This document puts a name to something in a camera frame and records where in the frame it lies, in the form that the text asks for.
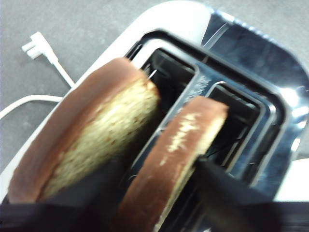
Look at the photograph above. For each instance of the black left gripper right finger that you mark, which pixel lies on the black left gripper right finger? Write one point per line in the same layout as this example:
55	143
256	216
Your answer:
241	212

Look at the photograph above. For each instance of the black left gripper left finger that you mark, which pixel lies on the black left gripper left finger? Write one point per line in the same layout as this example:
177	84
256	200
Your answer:
72	212

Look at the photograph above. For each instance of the large toast bread slice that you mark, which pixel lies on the large toast bread slice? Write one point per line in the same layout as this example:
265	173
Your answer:
169	154

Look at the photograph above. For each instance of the small toast bread slice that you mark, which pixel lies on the small toast bread slice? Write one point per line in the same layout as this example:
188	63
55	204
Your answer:
96	120

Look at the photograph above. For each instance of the cream two-slot toaster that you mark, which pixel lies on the cream two-slot toaster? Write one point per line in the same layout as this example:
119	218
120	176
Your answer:
243	48

